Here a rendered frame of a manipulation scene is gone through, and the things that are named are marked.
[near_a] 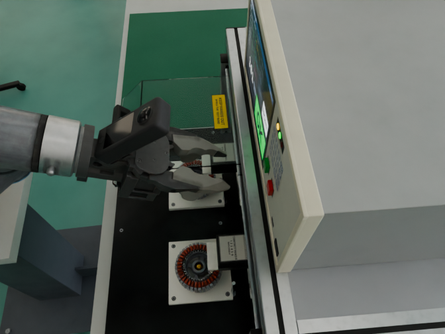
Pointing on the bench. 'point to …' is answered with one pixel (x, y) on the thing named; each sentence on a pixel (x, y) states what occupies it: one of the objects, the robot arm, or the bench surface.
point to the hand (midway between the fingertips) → (222, 166)
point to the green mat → (177, 44)
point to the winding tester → (353, 130)
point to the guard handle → (119, 112)
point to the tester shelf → (266, 311)
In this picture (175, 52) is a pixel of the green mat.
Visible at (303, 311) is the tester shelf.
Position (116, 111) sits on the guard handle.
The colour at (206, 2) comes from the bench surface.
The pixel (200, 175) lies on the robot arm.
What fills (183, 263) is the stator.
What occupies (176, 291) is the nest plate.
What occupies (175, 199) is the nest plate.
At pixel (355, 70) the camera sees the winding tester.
